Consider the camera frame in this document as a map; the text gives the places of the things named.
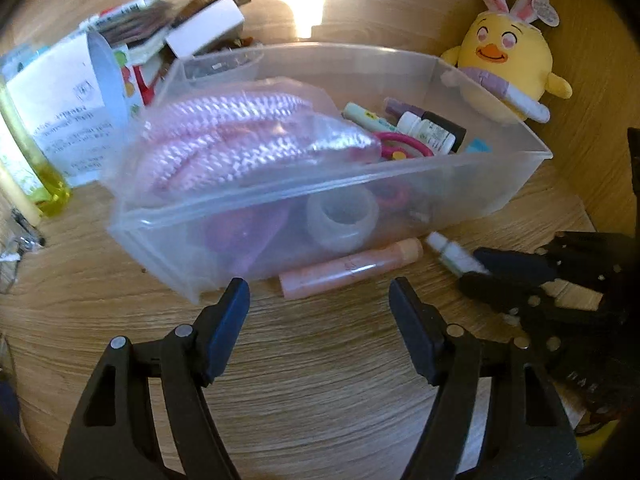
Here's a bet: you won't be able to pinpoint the white cardboard box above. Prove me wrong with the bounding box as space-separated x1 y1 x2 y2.
165 0 246 58

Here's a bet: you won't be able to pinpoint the yellow cloth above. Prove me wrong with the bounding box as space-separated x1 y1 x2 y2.
575 417 618 456

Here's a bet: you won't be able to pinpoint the clear plastic storage bin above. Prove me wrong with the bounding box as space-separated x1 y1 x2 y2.
109 42 555 305

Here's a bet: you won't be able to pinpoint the grey blue curved card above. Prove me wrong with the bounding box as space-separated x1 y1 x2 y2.
87 30 127 126

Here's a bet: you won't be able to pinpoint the purple stick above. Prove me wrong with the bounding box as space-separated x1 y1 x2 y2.
382 97 426 118

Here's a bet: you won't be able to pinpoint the clear tape roll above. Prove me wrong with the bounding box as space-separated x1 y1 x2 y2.
305 187 378 253

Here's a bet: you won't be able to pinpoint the small white tube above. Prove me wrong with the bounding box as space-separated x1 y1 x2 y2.
426 232 491 278

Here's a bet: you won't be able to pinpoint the yellow green liquid bottle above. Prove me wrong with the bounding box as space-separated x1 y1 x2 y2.
0 75 73 218

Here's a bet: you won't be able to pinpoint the pink rope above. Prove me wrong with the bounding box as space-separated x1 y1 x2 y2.
117 76 386 208

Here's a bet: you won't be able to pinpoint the pale yellow stick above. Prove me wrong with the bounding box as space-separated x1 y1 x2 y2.
0 157 43 228

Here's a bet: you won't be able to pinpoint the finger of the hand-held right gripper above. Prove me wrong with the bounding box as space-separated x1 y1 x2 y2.
459 271 547 319
472 246 557 289

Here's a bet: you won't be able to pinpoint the peach pink tube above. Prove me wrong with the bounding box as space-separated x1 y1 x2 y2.
279 238 423 301

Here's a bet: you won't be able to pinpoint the colourful printed carton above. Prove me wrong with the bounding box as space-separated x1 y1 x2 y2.
115 45 173 111

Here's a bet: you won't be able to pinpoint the white small bottle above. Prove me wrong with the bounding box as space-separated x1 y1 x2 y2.
397 112 457 155

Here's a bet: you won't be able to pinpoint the pile of printed packets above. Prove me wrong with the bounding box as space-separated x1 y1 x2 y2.
82 0 176 46

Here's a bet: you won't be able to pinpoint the pink plastic item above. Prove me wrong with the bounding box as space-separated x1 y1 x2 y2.
205 205 291 268

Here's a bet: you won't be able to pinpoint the black small bottle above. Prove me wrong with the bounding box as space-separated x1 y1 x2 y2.
422 110 468 153

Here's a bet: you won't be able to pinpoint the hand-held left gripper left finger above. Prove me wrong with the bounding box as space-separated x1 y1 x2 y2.
52 276 251 480

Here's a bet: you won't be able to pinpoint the yellow plush chick bunny ears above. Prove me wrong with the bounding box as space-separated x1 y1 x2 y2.
439 0 573 126

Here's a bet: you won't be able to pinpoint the green yellow stick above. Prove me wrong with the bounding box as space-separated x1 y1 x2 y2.
342 101 398 133

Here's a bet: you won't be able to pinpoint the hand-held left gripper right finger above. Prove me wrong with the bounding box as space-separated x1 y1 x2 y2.
389 277 586 480

